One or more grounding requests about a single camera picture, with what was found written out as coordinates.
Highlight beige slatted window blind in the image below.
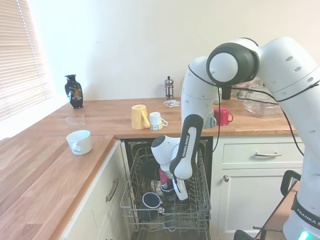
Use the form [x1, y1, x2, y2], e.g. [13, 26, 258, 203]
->
[0, 0, 56, 123]

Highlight built-in dishwasher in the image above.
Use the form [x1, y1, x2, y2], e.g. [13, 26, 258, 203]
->
[124, 138, 214, 240]

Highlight wire dishwasher rack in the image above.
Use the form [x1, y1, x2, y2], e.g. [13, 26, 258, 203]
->
[120, 146, 212, 232]

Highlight small white printed mug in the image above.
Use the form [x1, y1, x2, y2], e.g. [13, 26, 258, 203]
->
[149, 111, 169, 131]

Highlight grey mug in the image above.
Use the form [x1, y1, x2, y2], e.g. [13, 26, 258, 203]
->
[203, 108, 218, 129]

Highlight white base cabinet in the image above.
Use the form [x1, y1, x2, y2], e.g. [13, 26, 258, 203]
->
[58, 139, 133, 240]
[212, 136, 306, 240]

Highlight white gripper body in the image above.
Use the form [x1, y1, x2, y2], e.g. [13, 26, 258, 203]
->
[172, 177, 189, 202]

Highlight red mug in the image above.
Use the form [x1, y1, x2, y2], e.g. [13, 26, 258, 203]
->
[213, 107, 235, 126]

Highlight dark blue painted vase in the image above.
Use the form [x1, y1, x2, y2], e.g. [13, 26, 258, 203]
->
[64, 74, 84, 110]

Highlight dark blue speckled mug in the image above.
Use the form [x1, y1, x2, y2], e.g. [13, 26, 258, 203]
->
[160, 185, 179, 205]

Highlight thin black cable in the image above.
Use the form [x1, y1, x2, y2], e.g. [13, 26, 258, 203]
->
[187, 63, 320, 157]

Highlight yellow mug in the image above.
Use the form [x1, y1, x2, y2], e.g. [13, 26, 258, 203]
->
[131, 104, 151, 130]

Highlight wide white cup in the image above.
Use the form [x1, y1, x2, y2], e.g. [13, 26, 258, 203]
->
[66, 129, 93, 156]

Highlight red white sachet packets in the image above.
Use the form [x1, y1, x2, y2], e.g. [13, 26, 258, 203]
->
[163, 98, 181, 108]

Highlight metal drawer handle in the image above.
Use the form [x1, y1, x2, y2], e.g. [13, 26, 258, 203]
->
[105, 178, 119, 203]
[254, 151, 282, 159]

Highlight glass French press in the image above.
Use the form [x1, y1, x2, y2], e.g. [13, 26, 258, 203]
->
[164, 75, 175, 101]

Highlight black shaker bottle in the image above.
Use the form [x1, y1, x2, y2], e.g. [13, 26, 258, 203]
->
[221, 86, 232, 100]

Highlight clear plastic lidded container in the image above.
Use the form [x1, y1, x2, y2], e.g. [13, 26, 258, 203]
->
[236, 83, 283, 119]

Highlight white bowl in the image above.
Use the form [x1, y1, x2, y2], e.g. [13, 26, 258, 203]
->
[150, 179, 162, 195]

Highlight short clear glass tumbler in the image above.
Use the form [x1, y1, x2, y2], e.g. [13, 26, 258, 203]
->
[65, 114, 86, 131]

